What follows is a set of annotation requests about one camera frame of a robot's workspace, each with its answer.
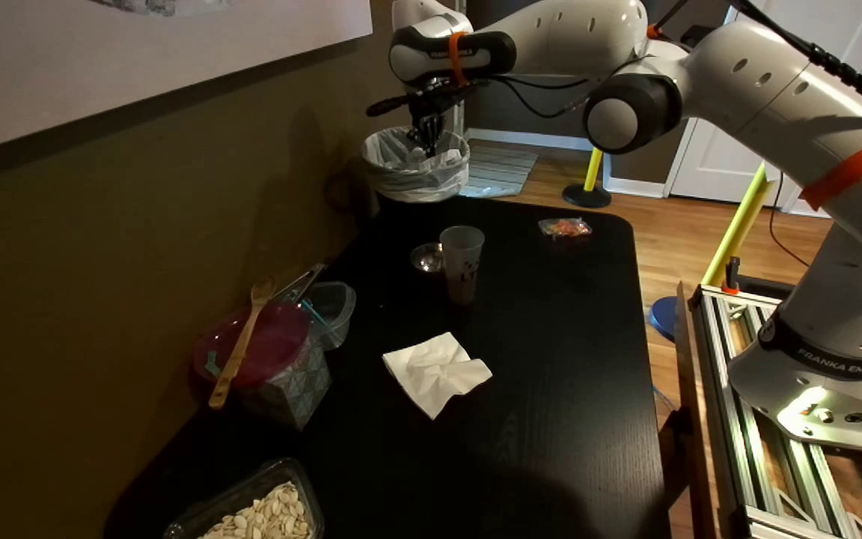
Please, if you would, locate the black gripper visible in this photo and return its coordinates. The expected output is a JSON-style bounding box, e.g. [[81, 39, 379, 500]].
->
[[367, 81, 476, 153]]

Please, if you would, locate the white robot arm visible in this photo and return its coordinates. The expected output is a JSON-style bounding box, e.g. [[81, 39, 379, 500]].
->
[[389, 0, 862, 452]]

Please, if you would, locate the bin with grey liner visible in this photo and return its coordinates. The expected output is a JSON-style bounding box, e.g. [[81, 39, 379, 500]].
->
[[364, 125, 470, 202]]

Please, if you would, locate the grey floor mat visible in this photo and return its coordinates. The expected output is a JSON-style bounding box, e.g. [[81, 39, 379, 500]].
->
[[462, 143, 536, 196]]

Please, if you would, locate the clear plastic cup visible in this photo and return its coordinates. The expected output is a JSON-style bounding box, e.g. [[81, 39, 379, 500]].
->
[[440, 225, 485, 304]]

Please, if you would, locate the small colourful candy wrapper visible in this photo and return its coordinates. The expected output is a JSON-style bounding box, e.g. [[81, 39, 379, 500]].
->
[[539, 216, 593, 238]]

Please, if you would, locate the small clear plastic container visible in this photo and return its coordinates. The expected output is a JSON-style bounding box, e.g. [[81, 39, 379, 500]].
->
[[304, 280, 358, 351]]

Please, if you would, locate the wooden fork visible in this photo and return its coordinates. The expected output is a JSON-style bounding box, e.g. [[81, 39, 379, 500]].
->
[[206, 280, 277, 409]]

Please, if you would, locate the white crumpled napkin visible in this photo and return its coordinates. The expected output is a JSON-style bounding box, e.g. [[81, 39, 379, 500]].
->
[[383, 333, 492, 418]]

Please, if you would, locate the patterned tissue box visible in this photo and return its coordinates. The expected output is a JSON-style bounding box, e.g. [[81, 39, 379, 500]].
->
[[247, 340, 329, 429]]

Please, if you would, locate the blue round object on floor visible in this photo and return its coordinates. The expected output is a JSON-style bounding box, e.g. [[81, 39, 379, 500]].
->
[[648, 295, 681, 340]]

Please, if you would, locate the yellow stand pole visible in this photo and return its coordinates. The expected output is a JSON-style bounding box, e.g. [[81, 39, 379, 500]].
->
[[702, 164, 769, 288]]

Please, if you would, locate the black tray of popcorn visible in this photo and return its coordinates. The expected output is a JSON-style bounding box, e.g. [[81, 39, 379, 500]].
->
[[162, 458, 326, 539]]

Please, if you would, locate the white framed wall picture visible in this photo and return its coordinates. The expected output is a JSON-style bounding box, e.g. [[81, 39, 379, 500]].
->
[[0, 0, 376, 143]]

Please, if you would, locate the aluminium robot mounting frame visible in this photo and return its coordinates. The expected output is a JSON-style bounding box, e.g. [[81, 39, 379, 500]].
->
[[678, 288, 862, 539]]

